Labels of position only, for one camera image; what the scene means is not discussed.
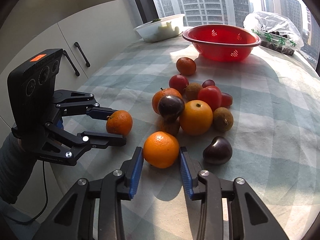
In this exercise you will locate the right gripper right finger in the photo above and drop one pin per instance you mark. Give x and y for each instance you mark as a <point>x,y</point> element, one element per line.
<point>248,216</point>

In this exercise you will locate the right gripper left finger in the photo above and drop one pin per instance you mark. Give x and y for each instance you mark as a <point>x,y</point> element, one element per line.
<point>73,216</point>

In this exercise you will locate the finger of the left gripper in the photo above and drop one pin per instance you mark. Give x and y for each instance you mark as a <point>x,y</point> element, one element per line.
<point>72,103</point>
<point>76,145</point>

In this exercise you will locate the small mandarin orange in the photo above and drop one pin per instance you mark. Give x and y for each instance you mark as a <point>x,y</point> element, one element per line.
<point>120,122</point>

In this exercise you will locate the dark purple plum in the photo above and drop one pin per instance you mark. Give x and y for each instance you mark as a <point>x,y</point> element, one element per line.
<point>218,152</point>

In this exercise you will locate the brown longan fruit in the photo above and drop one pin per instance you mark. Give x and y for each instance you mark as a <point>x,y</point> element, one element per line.
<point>222,119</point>

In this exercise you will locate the small red tomato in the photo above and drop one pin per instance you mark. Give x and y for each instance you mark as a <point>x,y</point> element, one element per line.
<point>179,83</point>

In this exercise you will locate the large yellow orange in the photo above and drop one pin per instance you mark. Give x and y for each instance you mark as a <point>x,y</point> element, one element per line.
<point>197,118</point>

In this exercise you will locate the brown longan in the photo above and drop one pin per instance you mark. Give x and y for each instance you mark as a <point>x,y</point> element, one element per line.
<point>192,90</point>

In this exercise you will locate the white cabinet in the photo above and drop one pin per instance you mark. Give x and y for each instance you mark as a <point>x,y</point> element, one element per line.
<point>90,37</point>

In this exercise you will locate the checkered tablecloth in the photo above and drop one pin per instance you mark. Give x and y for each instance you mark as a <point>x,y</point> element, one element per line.
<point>275,136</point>

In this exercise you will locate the white plastic bowl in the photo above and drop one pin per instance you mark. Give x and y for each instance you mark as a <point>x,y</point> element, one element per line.
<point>162,29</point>

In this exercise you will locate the red grape right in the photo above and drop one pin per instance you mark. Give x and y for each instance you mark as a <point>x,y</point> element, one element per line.
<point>227,100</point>

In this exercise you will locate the red plastic colander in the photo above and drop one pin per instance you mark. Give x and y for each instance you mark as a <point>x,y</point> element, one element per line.
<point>221,42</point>

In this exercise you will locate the plastic bag of cherries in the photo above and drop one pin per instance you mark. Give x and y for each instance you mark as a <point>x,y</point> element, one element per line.
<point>276,32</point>

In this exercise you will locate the black cabinet handle left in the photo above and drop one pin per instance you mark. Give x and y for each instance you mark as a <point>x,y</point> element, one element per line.
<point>77,73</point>

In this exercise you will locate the black cabinet handle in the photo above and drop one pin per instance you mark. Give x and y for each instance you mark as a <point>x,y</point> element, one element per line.
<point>77,73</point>
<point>77,45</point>

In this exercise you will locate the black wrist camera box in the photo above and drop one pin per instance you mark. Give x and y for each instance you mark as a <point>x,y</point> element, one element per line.
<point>31,87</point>

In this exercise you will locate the black cabinet handle right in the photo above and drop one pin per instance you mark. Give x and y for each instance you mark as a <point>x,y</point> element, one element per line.
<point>77,45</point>

